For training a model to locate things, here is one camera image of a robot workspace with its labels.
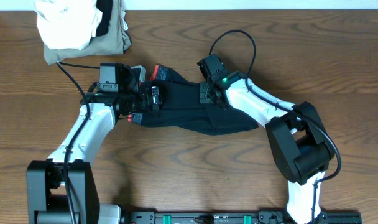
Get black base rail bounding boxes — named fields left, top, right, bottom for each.
left=118, top=210, right=363, bottom=224

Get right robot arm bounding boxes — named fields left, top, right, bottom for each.
left=197, top=54, right=342, bottom=223

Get black folded garment on pile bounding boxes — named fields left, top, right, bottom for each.
left=96, top=0, right=113, bottom=37

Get white folded garment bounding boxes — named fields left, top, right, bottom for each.
left=32, top=0, right=103, bottom=50

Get khaki folded garment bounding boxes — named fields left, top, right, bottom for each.
left=44, top=0, right=131, bottom=65

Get black leggings with coral cuffs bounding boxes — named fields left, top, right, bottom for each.
left=128, top=65, right=259, bottom=136

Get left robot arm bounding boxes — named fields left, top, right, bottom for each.
left=26, top=63, right=160, bottom=223

